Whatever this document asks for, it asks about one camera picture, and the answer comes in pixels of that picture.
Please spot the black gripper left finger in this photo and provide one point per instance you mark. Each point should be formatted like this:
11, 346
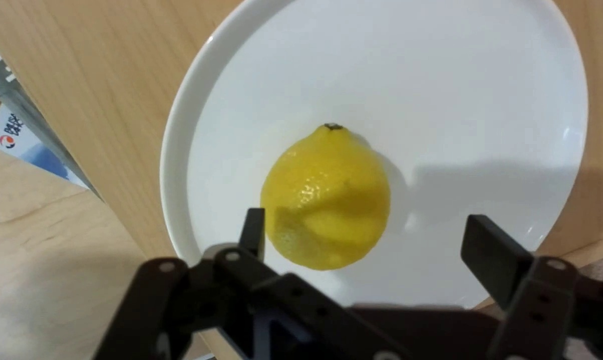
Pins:
253, 233

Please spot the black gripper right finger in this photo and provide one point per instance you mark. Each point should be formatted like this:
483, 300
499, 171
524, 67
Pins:
493, 257

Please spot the yellow lemon-shaped ball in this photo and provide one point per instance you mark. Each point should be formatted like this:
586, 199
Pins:
328, 201

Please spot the white round plate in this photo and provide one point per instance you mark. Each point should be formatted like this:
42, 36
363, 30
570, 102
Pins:
448, 120

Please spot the blue white card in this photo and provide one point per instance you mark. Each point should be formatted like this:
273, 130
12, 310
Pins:
27, 147

